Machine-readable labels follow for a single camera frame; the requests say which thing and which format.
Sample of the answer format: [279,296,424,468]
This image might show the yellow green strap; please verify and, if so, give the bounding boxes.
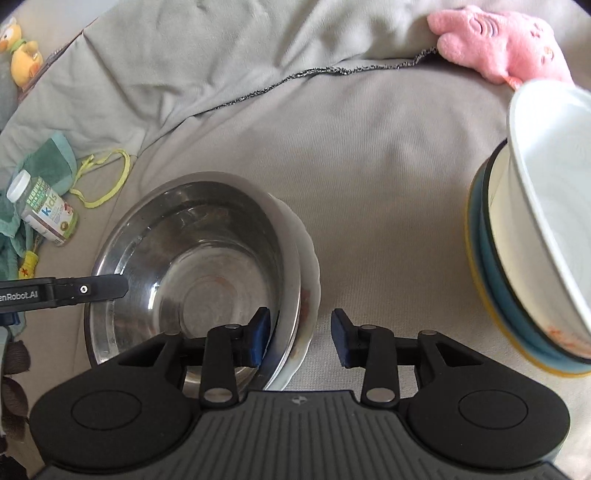
[68,147,133,210]

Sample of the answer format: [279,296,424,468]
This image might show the beige sofa cover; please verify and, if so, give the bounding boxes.
[1,1,590,479]

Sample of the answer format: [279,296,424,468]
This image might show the white patterned bowl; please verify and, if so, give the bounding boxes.
[488,80,590,360]

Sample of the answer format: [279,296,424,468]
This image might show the yellow duck plush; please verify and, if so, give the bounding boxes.
[0,17,44,90]

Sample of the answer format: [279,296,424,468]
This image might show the white bowl yellow rim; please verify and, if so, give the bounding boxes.
[465,158,591,379]

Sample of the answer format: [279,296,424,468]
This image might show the pink plush toy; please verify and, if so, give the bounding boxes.
[427,5,573,90]

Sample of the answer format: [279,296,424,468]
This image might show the kids vitamin bottle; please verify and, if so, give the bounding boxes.
[6,170,78,246]

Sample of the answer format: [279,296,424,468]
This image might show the grey plush toy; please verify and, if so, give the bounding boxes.
[0,64,18,130]

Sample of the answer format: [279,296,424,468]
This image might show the stainless steel bowl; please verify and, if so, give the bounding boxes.
[84,172,301,390]

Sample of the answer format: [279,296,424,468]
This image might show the blue bowl white inside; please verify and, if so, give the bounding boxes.
[475,142,591,375]

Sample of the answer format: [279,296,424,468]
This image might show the green cloth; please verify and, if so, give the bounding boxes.
[1,133,78,280]

